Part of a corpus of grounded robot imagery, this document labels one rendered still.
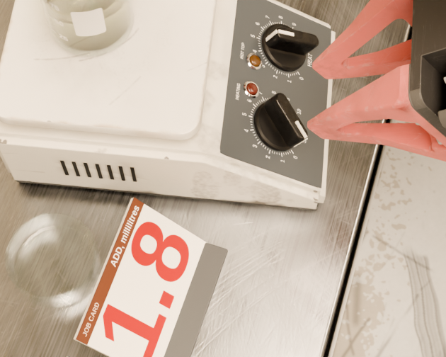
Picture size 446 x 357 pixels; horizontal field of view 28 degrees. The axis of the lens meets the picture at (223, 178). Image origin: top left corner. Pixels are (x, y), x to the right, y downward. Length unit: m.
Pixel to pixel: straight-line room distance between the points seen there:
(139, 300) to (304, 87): 0.17
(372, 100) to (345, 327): 0.19
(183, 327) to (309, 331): 0.08
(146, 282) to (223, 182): 0.07
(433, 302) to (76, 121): 0.24
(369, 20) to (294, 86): 0.14
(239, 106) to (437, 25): 0.17
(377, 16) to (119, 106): 0.16
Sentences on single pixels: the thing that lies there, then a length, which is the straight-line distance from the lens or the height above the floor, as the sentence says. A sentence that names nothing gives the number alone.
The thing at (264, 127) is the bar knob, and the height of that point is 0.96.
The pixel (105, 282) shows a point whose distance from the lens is 0.51.
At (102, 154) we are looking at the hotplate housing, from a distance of 0.52.
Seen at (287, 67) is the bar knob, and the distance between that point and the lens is 0.56.
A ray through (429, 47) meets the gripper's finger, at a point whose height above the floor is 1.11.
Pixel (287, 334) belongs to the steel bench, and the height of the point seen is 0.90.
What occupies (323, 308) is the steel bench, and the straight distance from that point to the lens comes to 0.55.
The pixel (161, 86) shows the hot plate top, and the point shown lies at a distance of 0.51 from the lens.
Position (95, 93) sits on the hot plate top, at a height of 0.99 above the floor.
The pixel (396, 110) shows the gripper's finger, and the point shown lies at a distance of 0.39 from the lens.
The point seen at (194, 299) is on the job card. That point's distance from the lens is 0.54.
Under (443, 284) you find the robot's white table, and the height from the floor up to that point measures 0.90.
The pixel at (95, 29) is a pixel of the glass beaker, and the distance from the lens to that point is 0.50.
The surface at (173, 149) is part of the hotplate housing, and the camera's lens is 0.51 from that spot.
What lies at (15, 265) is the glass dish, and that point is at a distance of 0.56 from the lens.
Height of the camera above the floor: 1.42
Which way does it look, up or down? 66 degrees down
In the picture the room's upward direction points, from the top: straight up
